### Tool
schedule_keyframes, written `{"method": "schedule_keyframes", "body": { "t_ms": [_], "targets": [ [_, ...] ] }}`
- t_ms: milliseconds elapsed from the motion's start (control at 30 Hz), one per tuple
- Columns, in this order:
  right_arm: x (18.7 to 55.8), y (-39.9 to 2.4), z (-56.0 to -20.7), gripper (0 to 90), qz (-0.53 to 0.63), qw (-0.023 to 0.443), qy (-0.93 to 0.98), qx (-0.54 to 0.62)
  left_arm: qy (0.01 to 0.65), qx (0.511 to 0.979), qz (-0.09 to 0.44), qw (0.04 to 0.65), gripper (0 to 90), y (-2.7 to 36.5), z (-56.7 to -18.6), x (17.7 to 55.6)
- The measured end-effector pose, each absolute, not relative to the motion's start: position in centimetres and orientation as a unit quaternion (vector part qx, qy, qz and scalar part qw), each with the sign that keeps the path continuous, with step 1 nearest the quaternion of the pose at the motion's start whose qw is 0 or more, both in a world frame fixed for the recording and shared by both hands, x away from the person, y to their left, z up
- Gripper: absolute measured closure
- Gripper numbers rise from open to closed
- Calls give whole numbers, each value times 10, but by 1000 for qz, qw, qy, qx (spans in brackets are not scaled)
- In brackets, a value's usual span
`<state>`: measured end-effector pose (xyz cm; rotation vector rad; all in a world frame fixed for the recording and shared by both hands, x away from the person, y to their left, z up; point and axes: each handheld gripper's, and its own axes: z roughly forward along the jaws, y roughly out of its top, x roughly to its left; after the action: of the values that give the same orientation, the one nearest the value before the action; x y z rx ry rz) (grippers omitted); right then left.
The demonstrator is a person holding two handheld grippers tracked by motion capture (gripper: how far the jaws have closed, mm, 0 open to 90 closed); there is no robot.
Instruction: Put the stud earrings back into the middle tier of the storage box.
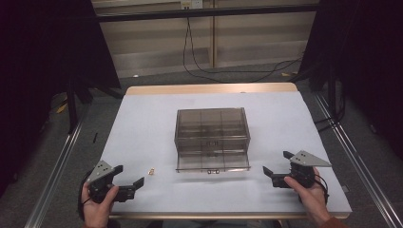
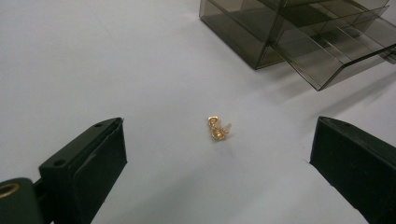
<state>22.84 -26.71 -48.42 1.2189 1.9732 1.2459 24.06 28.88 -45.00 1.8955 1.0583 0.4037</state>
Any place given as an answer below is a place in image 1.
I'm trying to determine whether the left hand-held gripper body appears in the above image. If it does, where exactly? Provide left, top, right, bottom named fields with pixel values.
left=86, top=160, right=137, bottom=204

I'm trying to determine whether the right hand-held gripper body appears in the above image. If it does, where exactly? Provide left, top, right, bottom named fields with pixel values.
left=271, top=149, right=333, bottom=190

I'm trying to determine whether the smoky clear plastic drawer box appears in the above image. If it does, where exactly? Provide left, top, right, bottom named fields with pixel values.
left=173, top=106, right=252, bottom=157

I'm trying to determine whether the person's right hand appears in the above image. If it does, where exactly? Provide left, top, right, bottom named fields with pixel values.
left=283, top=166, right=333, bottom=228

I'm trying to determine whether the person's left hand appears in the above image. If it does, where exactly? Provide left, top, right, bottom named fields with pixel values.
left=80, top=181, right=120, bottom=228

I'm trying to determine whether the white table mat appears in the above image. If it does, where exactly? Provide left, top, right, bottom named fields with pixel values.
left=100, top=90, right=353, bottom=214

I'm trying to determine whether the black metal stand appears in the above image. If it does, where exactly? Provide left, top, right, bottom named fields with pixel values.
left=312, top=63, right=348, bottom=133
left=64, top=74, right=94, bottom=135

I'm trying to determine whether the wooden table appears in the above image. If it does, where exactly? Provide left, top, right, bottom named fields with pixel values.
left=100, top=82, right=353, bottom=220

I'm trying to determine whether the black curtain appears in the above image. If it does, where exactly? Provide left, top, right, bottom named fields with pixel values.
left=0, top=0, right=122, bottom=199
left=297, top=0, right=403, bottom=161

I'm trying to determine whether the black horizontal bar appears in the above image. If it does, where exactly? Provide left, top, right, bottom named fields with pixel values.
left=94, top=3, right=319, bottom=23

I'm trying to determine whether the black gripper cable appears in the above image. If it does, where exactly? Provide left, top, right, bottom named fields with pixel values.
left=313, top=173, right=331, bottom=205
left=76, top=170, right=93, bottom=222

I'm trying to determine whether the metal floor rail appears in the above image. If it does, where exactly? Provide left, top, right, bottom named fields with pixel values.
left=23, top=103, right=93, bottom=228
left=313, top=91, right=403, bottom=228

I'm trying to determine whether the black floor cable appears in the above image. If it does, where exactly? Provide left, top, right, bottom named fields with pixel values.
left=188, top=18, right=303, bottom=84
left=182, top=17, right=224, bottom=84

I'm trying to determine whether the wall power outlet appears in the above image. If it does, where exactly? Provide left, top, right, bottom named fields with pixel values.
left=180, top=0, right=203, bottom=10

